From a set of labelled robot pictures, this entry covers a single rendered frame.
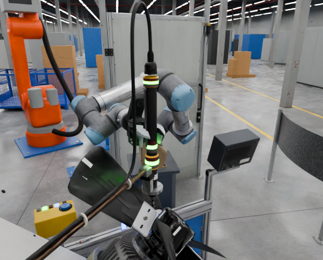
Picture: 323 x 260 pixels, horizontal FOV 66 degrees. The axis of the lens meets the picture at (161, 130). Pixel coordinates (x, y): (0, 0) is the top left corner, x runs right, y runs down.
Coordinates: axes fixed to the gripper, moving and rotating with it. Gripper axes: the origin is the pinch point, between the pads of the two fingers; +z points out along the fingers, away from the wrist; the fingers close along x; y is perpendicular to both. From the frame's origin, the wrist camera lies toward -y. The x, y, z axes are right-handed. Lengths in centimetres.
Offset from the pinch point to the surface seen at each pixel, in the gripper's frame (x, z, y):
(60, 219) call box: 27, -34, 45
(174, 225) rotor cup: -1.0, 10.2, 25.8
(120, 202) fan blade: 12.4, 2.4, 18.5
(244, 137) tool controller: -73, -34, 27
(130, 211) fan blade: 10.0, 3.6, 21.5
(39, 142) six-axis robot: 32, -379, 135
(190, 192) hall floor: -124, -157, 149
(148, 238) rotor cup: 5.4, 6.2, 31.1
